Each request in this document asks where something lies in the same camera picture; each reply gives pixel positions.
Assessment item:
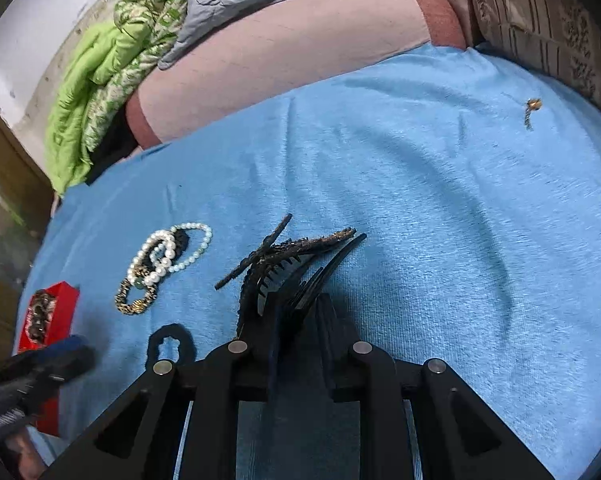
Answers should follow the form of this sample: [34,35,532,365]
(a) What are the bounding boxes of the leopard print hair tie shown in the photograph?
[112,263,161,317]

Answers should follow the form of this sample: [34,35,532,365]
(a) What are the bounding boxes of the small pearl bracelet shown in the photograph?
[152,221,215,276]

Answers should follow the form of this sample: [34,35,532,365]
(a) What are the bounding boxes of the black hair claw clip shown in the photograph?
[215,214,367,336]

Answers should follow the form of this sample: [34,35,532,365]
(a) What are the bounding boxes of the grey black scrunchie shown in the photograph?
[25,289,56,344]

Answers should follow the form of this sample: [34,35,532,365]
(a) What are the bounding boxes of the person left hand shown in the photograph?
[5,428,46,480]

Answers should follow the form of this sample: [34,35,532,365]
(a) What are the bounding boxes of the red tray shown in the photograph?
[15,280,80,438]

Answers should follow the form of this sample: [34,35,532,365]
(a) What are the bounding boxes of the wooden glass door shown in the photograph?
[0,116,53,361]

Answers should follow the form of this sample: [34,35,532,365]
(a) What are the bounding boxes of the blue bed sheet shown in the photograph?
[25,46,601,479]

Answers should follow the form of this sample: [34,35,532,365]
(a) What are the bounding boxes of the small gold earring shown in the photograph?
[524,98,543,130]

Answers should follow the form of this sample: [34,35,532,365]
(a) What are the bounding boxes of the green blanket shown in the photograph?
[46,0,188,196]

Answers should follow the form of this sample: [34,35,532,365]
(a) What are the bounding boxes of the pink pillow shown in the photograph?
[125,0,476,150]

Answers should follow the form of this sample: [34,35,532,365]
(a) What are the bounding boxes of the striped beige cushion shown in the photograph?
[472,0,601,110]

